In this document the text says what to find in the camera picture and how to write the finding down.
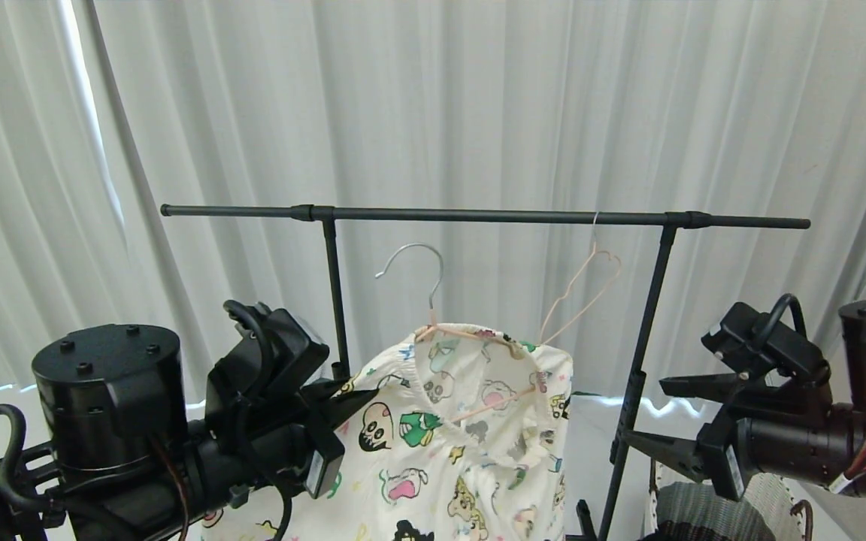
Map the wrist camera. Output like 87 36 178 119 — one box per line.
702 295 832 422
206 304 331 452

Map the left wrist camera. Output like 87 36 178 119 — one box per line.
206 304 331 452

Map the white laundry basket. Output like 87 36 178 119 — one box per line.
643 460 813 541

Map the pink clothes hanger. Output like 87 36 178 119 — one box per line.
375 243 554 423
540 213 623 346

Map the cream printed garment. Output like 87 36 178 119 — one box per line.
200 323 575 541

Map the white curtain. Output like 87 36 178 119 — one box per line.
0 0 866 418

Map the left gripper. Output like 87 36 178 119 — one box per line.
186 397 347 506

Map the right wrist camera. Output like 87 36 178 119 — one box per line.
702 295 832 422

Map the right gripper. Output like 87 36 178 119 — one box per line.
623 373 855 503

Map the black clothes rack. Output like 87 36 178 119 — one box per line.
161 203 811 541

